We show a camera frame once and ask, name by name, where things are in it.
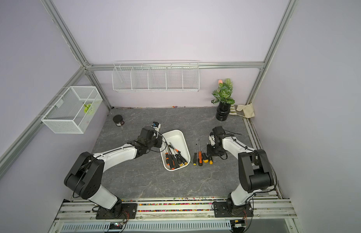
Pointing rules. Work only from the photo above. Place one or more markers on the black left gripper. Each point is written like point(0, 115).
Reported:
point(159, 141)

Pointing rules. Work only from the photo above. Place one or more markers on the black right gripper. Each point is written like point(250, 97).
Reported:
point(209, 152)

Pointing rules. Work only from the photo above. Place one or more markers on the short black yellow screwdriver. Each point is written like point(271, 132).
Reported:
point(204, 157)

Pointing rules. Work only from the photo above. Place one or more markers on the white plastic storage box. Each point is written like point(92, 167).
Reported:
point(177, 140)

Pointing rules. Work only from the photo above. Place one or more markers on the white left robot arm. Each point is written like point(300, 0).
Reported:
point(84, 178)

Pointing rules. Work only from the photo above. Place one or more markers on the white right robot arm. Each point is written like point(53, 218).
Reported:
point(255, 173)

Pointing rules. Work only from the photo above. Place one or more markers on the black orange screwdriver in box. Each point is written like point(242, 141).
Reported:
point(169, 158)

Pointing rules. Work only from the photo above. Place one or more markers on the small black jar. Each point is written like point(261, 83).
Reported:
point(118, 120)

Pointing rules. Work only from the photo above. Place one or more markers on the black glossy plant pot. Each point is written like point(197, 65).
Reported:
point(223, 111)

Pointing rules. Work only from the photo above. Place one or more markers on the cream work glove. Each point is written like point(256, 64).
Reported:
point(246, 111)

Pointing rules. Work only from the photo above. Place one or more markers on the green artificial plant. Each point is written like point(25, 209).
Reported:
point(223, 93)

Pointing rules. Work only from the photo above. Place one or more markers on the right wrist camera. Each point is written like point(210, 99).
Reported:
point(212, 139)

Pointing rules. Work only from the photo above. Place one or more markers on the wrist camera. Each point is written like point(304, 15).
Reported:
point(212, 139)
point(156, 125)

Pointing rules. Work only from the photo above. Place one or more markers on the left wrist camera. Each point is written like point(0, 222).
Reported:
point(156, 125)

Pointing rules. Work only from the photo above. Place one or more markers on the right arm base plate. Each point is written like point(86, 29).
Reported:
point(228, 209)

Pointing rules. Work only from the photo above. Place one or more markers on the long white wire shelf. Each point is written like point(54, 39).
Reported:
point(156, 76)

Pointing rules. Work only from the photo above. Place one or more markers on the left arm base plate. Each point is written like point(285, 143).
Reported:
point(119, 211)

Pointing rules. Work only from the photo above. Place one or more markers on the white wire basket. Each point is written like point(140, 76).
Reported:
point(73, 111)

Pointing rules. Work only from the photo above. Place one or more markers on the aluminium rail base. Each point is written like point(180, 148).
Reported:
point(172, 215)

